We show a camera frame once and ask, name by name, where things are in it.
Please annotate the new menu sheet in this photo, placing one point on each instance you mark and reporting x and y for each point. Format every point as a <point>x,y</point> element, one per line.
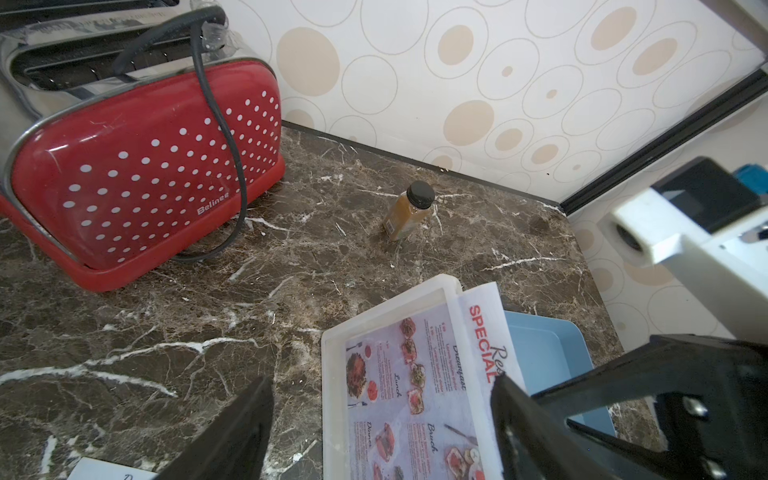
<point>432,384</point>

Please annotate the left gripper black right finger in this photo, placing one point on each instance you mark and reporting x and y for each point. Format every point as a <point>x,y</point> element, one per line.
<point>531,445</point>

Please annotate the small brown spice jar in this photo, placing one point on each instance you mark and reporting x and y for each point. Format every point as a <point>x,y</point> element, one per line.
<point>409,210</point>

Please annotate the old pink menu sheet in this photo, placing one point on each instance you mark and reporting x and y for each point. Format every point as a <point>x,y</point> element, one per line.
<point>93,469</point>

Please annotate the red polka dot toaster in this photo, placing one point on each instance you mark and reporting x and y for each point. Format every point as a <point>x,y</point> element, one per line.
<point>130,130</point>

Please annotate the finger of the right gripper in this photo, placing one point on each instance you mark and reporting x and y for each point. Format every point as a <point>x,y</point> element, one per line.
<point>710,400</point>

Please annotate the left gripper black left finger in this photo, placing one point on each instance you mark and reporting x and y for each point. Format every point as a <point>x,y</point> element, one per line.
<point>234,445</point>

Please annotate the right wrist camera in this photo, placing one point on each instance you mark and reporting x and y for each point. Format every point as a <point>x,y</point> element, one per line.
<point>708,227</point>

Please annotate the blue grey tray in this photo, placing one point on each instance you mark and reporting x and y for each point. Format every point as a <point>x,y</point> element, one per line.
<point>549,351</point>

